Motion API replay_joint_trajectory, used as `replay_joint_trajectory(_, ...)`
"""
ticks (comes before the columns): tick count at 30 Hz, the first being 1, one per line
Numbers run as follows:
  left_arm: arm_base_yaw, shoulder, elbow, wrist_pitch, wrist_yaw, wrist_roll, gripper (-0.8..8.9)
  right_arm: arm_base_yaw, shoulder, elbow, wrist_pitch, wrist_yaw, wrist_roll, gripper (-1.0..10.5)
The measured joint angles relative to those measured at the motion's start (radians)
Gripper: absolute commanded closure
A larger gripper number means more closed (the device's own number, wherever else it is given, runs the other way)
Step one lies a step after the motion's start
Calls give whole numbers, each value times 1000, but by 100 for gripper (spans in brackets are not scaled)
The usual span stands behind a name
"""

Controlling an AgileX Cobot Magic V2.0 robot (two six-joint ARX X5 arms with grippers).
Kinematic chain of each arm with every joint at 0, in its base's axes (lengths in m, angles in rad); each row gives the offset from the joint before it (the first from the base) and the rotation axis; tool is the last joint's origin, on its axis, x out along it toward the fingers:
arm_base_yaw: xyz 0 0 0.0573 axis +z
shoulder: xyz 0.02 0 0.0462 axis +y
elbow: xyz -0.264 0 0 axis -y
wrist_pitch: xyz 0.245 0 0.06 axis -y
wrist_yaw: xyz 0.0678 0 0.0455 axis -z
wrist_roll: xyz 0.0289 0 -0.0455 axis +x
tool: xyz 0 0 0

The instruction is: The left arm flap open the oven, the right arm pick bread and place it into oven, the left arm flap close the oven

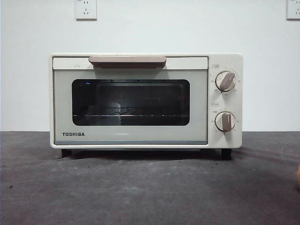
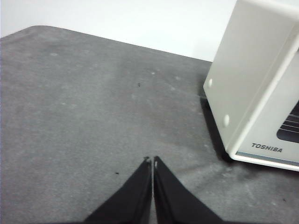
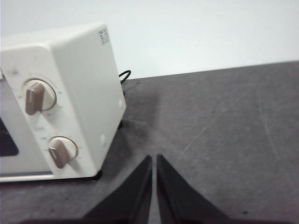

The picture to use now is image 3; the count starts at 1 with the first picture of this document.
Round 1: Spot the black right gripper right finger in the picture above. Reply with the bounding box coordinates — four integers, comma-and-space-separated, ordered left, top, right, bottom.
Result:
156, 154, 236, 224

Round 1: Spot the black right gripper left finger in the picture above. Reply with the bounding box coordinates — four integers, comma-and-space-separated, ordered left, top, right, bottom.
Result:
80, 155, 153, 224

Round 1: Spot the white toaster oven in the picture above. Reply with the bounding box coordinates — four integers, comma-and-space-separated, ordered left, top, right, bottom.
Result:
0, 21, 127, 184

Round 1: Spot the beige timer knob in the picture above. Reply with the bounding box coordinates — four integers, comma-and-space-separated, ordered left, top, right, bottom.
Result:
48, 136, 78, 169

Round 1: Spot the beige temperature knob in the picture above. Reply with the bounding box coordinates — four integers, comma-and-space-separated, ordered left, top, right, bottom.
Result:
21, 78, 57, 117

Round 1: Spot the black oven power cable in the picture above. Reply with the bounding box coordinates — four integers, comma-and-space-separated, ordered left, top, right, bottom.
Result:
118, 70, 132, 96

